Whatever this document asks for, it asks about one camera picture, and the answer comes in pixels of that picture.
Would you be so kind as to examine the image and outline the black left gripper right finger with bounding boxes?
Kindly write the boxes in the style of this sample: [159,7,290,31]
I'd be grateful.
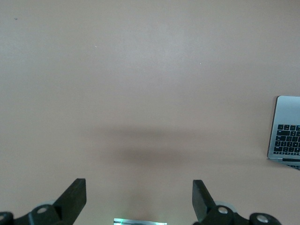
[192,180,281,225]

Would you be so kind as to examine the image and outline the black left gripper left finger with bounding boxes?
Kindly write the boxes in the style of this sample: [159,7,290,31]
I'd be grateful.
[0,178,87,225]

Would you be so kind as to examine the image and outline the silver laptop with black keyboard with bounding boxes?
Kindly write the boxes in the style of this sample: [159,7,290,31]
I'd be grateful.
[267,95,300,172]

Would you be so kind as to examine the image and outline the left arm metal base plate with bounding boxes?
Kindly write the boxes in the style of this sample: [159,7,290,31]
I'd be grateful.
[113,217,167,225]

